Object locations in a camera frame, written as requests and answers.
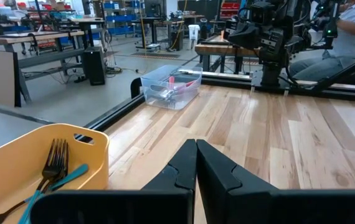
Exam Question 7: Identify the person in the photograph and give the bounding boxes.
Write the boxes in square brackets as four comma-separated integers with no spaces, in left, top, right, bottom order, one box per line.
[289,0,355,82]

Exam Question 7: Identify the dark floor mat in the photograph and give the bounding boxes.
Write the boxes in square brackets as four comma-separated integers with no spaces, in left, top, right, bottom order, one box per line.
[130,51,181,60]

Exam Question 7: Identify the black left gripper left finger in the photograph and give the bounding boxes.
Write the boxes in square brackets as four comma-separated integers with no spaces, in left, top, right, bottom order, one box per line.
[27,138,197,224]

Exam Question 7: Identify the teal-handled fork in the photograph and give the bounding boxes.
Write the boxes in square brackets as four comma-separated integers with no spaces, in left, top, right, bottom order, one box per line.
[17,138,70,224]
[0,163,90,224]

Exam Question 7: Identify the black-legged desk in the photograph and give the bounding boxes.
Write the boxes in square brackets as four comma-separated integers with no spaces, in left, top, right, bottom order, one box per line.
[135,15,187,52]

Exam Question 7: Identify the yellow plastic bin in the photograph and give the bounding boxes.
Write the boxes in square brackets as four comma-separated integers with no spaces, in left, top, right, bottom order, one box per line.
[0,123,110,224]

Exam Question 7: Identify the long wooden workbench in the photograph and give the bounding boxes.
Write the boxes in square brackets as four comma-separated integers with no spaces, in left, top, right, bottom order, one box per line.
[0,29,87,103]

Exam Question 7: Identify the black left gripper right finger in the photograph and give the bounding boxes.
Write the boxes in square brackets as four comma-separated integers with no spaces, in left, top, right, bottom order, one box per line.
[196,139,355,224]

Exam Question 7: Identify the blue bin shelf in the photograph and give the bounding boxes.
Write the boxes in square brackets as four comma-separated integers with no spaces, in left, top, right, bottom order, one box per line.
[102,0,146,35]

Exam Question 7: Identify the black computer tower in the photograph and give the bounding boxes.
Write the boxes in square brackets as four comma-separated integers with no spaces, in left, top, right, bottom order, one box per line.
[82,46,107,86]

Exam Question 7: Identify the clear plastic bin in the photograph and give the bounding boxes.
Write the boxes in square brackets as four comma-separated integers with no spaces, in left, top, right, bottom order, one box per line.
[140,64,204,111]

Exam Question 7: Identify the black cylinder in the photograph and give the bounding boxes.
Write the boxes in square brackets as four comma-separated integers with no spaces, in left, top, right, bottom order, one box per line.
[198,17,209,40]

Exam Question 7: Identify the black diagonal frame strut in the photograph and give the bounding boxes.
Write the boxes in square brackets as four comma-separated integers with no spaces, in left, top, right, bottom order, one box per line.
[311,51,355,93]

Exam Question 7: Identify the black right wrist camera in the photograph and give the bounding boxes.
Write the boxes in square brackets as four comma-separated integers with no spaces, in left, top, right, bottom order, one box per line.
[248,1,277,26]

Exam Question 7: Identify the black computer monitor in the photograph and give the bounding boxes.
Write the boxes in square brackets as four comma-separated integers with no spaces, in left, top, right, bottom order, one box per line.
[144,0,166,18]

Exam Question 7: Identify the yellow hanging cable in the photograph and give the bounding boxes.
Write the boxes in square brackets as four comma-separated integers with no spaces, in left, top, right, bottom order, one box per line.
[168,0,188,51]
[138,0,148,58]

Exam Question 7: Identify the small wooden desk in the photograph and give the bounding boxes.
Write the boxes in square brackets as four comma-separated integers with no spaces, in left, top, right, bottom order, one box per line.
[70,17,107,49]

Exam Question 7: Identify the red storage bins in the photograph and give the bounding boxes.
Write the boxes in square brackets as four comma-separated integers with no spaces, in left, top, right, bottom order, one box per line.
[220,1,241,19]

